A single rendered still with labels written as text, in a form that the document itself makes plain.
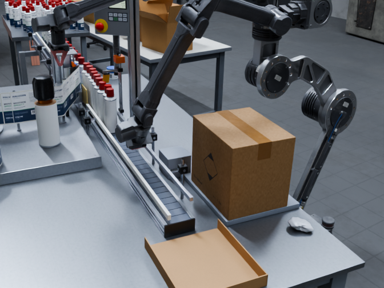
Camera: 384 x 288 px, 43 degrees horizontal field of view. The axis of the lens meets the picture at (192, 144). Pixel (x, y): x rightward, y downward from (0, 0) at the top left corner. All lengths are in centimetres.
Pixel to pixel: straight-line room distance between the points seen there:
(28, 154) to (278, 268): 111
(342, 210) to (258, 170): 190
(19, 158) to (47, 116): 20
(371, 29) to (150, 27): 517
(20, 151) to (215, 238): 93
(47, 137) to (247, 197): 90
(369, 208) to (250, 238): 201
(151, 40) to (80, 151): 210
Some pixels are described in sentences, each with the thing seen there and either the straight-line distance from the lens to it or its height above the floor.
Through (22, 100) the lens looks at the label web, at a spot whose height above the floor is 102.
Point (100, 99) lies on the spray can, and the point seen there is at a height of 101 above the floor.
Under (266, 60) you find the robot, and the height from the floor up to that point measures 121.
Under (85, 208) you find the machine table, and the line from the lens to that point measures 177.
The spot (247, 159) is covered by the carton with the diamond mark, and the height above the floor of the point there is 107.
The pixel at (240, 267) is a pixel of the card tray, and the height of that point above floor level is 83.
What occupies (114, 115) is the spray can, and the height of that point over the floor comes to 97.
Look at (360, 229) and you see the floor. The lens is 330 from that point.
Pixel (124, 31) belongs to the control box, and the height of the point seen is 131.
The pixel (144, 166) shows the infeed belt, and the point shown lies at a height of 88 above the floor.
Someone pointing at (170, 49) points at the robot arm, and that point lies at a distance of 164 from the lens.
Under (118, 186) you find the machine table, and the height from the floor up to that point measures 83.
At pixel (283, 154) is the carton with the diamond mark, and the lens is 164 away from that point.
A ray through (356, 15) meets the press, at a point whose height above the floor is 35.
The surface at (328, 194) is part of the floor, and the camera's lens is 362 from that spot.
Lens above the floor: 177
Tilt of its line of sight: 25 degrees down
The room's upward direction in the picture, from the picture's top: 2 degrees clockwise
